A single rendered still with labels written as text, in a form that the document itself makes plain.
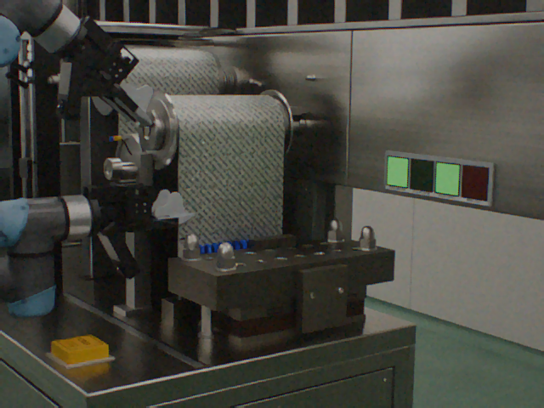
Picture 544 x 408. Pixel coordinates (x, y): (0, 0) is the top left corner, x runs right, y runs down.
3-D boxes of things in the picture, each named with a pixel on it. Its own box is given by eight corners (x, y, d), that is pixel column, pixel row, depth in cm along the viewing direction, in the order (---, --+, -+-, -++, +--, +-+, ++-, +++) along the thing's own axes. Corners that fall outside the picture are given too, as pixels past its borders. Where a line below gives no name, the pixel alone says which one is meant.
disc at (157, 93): (138, 165, 169) (138, 87, 166) (139, 165, 169) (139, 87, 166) (176, 173, 157) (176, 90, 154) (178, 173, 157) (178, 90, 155)
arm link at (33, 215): (-12, 248, 144) (-14, 196, 143) (52, 241, 150) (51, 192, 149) (4, 257, 138) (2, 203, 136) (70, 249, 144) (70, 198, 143)
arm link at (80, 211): (70, 244, 144) (51, 236, 150) (96, 241, 147) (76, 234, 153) (70, 199, 143) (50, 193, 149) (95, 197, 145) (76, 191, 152)
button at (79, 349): (51, 354, 142) (50, 340, 141) (91, 348, 146) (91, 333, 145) (68, 366, 136) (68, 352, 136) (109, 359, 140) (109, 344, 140)
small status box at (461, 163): (382, 189, 161) (384, 150, 160) (386, 188, 161) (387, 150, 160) (490, 206, 141) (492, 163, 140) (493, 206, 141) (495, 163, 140)
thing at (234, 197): (178, 257, 161) (178, 156, 158) (280, 244, 175) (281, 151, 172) (179, 257, 161) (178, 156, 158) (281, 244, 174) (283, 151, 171)
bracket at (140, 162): (111, 312, 168) (109, 152, 163) (141, 307, 171) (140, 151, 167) (122, 318, 164) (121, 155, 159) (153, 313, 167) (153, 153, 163)
